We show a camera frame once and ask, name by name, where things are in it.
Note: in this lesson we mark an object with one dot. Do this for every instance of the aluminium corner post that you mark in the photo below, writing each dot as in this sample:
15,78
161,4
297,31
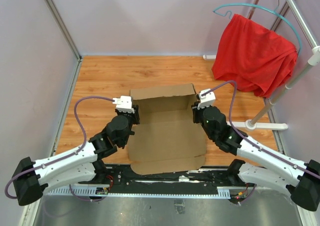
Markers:
65,32

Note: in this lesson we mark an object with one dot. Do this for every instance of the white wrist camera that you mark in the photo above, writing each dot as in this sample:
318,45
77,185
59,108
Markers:
124,104
206,98

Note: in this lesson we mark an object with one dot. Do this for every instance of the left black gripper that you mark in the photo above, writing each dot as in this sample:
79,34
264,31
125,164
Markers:
135,115

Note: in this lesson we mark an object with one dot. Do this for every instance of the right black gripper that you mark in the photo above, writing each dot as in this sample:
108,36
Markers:
196,111

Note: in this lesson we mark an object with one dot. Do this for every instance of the brown cardboard box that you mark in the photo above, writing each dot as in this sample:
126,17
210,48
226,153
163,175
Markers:
166,140

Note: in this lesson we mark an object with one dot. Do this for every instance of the aluminium frame rail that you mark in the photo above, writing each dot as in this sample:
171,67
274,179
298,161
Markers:
53,178

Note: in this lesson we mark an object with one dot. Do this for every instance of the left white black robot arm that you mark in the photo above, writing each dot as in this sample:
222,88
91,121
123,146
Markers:
34,178

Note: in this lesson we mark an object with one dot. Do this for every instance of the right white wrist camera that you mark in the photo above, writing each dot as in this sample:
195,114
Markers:
206,98

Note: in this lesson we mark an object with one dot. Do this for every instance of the red cloth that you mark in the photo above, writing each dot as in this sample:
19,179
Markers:
257,59

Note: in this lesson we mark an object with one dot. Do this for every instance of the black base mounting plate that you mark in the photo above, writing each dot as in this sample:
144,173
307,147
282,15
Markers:
209,176

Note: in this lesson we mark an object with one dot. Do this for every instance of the white metal clothes rack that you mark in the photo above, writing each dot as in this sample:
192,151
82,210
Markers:
254,123

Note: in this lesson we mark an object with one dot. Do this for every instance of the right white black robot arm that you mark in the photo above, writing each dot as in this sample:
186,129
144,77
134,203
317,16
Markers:
298,179

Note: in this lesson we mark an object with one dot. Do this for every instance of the grey slotted cable duct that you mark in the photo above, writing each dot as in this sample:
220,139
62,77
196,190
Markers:
144,191

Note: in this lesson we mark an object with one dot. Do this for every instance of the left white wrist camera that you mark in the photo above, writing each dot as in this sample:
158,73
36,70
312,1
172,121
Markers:
124,104

